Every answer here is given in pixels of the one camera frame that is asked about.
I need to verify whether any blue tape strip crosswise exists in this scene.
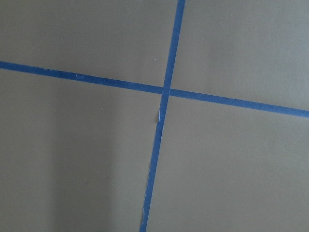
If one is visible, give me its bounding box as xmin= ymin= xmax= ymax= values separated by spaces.
xmin=0 ymin=61 xmax=309 ymax=118

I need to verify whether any blue tape strip lengthwise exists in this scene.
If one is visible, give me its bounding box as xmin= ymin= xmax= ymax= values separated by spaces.
xmin=139 ymin=0 xmax=185 ymax=232

